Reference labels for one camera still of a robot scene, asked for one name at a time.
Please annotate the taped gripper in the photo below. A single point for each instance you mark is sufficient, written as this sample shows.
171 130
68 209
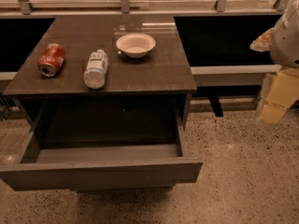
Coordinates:
286 42

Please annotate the grey top drawer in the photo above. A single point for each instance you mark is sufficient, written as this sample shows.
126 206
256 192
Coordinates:
99 168

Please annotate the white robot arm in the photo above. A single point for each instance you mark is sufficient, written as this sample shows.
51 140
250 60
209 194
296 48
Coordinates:
282 41

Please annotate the grey window ledge bench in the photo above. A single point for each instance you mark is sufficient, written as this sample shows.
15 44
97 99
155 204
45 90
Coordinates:
213 82

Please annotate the white bowl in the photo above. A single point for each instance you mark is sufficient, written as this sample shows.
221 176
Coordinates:
136 45

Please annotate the dark grey cabinet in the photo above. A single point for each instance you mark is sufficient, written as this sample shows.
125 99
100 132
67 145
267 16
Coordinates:
107 100

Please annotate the clear plastic water bottle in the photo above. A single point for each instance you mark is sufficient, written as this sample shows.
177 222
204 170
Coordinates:
95 73

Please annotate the red crushed soda can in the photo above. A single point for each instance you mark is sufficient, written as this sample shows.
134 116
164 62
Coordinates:
51 60

